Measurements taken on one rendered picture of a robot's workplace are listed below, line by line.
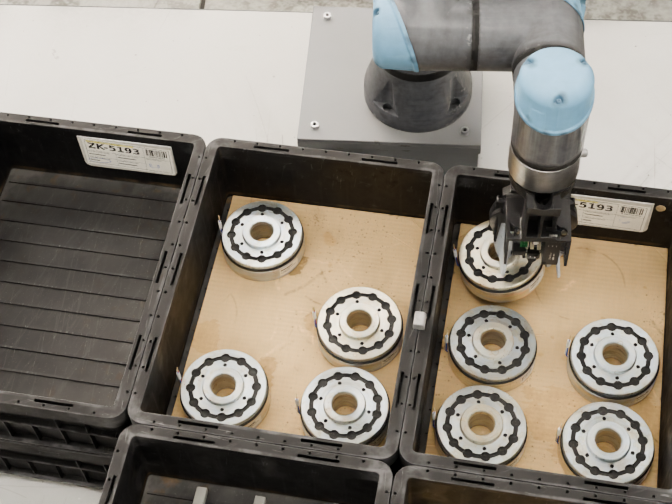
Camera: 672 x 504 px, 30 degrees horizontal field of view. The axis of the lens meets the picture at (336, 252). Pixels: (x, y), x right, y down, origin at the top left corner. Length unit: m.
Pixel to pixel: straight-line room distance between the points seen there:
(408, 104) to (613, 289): 0.38
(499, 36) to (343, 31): 0.58
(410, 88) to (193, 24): 0.48
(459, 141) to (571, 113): 0.51
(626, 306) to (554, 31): 0.41
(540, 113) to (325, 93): 0.60
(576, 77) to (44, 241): 0.75
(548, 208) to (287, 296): 0.38
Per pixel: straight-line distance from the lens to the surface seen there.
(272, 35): 2.01
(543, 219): 1.35
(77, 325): 1.58
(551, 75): 1.24
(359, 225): 1.61
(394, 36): 1.31
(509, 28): 1.31
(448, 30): 1.31
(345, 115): 1.75
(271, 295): 1.56
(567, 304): 1.56
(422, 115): 1.71
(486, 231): 1.55
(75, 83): 2.00
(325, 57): 1.83
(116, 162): 1.66
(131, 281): 1.60
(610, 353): 1.52
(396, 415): 1.36
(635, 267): 1.60
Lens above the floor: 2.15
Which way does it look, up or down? 56 degrees down
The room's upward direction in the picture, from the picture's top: 5 degrees counter-clockwise
